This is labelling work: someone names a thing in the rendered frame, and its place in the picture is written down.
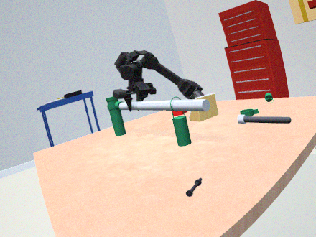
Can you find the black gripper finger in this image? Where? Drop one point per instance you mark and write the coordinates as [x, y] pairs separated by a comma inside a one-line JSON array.
[[140, 98], [128, 101]]

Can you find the green cup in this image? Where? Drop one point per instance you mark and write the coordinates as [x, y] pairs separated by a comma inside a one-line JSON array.
[[116, 105]]

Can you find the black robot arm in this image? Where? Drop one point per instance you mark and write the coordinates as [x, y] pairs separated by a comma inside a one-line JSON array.
[[191, 90]]

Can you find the black carriage bolt with nut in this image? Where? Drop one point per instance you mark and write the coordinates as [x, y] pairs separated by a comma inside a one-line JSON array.
[[198, 182]]

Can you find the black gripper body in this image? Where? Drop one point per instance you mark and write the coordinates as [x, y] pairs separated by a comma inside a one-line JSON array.
[[121, 94]]

